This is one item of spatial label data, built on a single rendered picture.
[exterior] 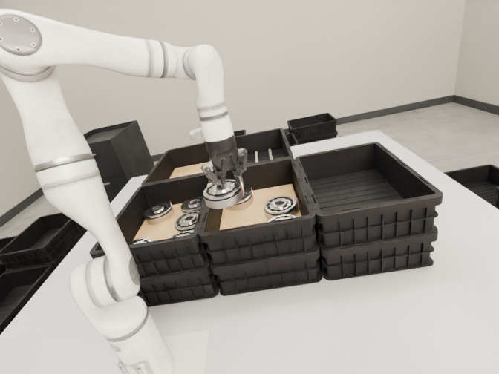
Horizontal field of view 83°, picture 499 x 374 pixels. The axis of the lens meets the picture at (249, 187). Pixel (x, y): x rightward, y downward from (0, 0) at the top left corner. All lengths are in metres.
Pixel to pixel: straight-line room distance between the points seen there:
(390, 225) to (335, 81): 3.63
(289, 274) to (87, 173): 0.56
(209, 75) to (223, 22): 3.47
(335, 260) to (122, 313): 0.52
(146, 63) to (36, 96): 0.19
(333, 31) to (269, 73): 0.95
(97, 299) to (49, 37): 0.44
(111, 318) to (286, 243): 0.42
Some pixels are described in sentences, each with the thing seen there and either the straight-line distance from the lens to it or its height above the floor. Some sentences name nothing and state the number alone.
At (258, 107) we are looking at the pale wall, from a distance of 4.18.
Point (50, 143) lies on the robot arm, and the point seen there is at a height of 1.25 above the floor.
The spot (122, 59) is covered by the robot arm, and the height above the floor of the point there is 1.35.
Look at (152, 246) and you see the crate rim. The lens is 0.78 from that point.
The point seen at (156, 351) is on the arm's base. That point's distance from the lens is 0.72.
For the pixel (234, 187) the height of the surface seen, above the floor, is 1.01.
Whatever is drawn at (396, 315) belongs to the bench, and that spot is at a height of 0.70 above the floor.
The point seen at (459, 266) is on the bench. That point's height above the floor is 0.70.
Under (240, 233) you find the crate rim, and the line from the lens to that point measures 0.71.
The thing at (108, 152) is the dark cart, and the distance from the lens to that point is 2.42.
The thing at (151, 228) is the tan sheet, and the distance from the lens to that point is 1.05.
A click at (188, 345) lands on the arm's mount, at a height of 0.70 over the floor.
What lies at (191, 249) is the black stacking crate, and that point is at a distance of 0.77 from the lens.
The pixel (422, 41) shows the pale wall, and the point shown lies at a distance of 4.70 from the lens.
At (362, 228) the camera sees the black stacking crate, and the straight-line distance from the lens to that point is 0.76.
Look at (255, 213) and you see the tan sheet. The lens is 0.94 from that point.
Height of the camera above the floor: 1.33
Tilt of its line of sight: 27 degrees down
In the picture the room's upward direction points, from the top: 13 degrees counter-clockwise
